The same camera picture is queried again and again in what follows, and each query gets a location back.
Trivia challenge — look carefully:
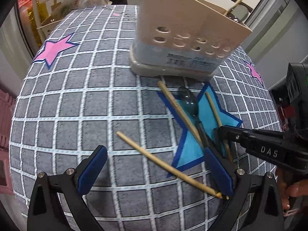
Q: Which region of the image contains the long bamboo chopstick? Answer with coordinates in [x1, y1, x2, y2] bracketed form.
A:
[116, 131, 223, 199]

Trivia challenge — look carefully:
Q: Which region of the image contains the thin bamboo chopstick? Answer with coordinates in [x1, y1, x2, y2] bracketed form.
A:
[205, 92, 234, 165]

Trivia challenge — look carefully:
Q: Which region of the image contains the dark teal plastic spoon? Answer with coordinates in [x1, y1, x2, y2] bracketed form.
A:
[178, 86, 209, 154]

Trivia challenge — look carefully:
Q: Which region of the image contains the person's right hand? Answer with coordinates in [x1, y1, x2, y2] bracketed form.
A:
[275, 167, 307, 217]

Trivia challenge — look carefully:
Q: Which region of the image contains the metal spoon in holder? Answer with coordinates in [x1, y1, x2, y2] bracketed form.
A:
[226, 5, 249, 23]

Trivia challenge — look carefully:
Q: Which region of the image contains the plain bamboo chopstick in holder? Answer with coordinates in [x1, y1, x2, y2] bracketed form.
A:
[224, 0, 242, 16]

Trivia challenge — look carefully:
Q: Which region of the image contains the grey checkered star tablecloth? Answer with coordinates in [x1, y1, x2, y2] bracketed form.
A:
[9, 5, 280, 230]

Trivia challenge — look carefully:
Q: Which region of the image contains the beige plastic utensil holder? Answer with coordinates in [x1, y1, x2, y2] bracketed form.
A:
[130, 0, 252, 82]

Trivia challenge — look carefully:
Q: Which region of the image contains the red plastic crate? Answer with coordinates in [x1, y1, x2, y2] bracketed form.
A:
[17, 0, 32, 18]

